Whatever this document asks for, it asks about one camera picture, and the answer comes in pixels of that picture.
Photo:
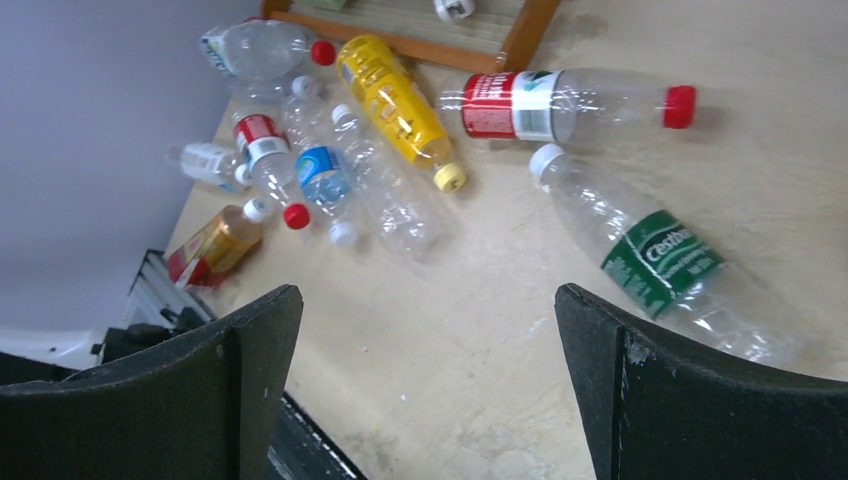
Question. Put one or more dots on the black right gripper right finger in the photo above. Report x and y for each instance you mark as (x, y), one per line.
(657, 405)

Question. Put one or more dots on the clear bottle blue white label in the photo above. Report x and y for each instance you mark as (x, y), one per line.
(257, 49)

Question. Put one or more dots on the clear bottle red label red cap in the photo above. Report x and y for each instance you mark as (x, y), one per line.
(270, 161)

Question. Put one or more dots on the white marker pen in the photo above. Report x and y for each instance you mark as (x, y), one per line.
(451, 11)

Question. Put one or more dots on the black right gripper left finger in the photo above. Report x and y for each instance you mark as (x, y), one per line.
(202, 405)

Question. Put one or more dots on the clear bottle green Cestbon label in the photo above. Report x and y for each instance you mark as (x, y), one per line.
(671, 274)

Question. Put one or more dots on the clear bottle red white label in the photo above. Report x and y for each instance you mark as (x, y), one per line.
(578, 106)

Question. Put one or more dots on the amber bottle red gold label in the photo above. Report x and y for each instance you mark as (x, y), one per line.
(209, 256)

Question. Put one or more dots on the wooden shelf rack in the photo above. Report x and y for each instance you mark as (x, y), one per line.
(497, 36)

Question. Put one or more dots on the yellow plastic bottle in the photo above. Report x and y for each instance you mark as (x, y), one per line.
(392, 100)

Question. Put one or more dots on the clear unlabeled plastic bottle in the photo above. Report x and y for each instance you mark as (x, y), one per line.
(402, 216)

